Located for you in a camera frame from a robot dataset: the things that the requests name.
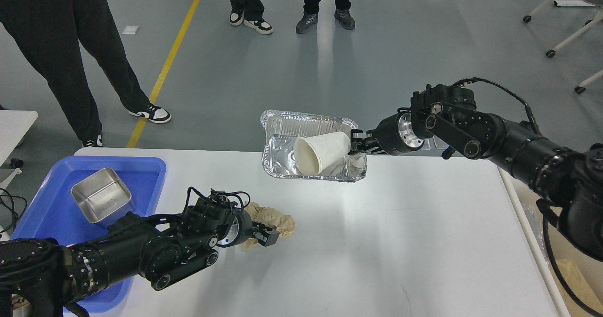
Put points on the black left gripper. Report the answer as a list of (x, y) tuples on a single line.
[(240, 227)]

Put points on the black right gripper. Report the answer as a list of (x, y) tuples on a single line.
[(394, 136)]

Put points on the brown paper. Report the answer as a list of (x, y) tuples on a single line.
[(284, 224), (576, 281)]

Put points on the cream cup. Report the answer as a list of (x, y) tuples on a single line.
[(314, 154)]

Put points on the aluminium foil tray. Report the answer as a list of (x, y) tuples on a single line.
[(281, 130)]

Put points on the stainless steel tray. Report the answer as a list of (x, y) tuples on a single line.
[(103, 197)]

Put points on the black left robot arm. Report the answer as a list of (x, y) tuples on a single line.
[(163, 248)]

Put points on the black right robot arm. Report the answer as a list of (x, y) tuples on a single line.
[(569, 183)]

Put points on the cream plastic bin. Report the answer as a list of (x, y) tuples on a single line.
[(524, 203)]

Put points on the person with black-white sneakers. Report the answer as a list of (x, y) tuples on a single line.
[(249, 13)]

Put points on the blue plastic bin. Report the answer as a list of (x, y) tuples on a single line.
[(55, 214)]

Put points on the brown paper in bin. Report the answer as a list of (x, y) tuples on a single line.
[(576, 281)]

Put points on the white side table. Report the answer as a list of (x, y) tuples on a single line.
[(14, 124)]

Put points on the white rolling chair base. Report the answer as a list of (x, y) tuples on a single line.
[(564, 24)]

